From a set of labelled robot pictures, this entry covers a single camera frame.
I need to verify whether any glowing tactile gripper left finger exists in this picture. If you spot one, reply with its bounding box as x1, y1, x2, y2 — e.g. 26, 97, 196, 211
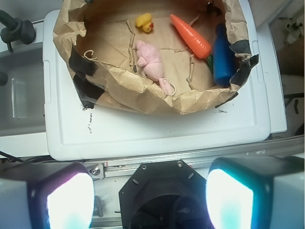
0, 162, 95, 229

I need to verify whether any brown crumpled paper bag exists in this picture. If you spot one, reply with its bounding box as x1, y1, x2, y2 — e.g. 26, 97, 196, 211
53, 0, 258, 115

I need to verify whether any yellow rubber duck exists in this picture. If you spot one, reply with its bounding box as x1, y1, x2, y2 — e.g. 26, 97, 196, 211
135, 13, 154, 32

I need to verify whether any black clamp knob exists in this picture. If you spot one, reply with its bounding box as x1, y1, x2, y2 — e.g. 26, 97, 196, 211
0, 10, 36, 52

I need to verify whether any aluminium extrusion rail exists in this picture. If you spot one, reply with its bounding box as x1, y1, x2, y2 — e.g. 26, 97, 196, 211
83, 135, 305, 179

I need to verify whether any clear plastic container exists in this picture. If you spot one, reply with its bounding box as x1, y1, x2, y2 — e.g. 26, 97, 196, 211
0, 43, 45, 136

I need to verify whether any white plastic bin lid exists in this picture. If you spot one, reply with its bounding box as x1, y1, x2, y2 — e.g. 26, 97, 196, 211
43, 10, 271, 161

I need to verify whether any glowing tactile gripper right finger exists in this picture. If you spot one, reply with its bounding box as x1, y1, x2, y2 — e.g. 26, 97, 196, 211
205, 156, 305, 229

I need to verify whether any orange plastic carrot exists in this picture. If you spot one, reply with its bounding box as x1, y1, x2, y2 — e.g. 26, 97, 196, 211
170, 14, 212, 59

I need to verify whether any pink plush mouse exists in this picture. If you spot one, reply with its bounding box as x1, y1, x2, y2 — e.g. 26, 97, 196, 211
135, 40, 176, 95

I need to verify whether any black octagonal mount plate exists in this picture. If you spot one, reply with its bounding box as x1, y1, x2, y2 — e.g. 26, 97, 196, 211
119, 160, 213, 229

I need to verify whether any blue plastic bottle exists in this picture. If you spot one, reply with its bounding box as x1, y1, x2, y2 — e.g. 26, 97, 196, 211
213, 24, 236, 87

